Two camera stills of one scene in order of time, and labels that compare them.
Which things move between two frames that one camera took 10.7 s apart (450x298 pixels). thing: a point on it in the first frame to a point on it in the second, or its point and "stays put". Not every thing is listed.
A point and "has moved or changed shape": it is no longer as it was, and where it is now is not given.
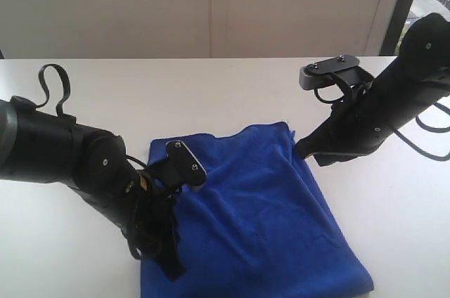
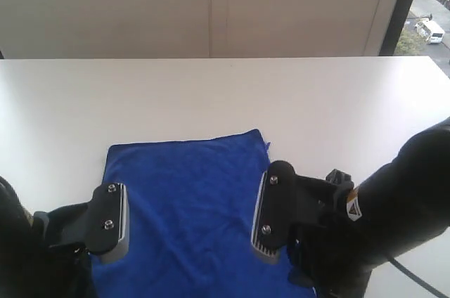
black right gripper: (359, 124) to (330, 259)
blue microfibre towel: (259, 225) has moved or changed shape
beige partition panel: (159, 9) stays put
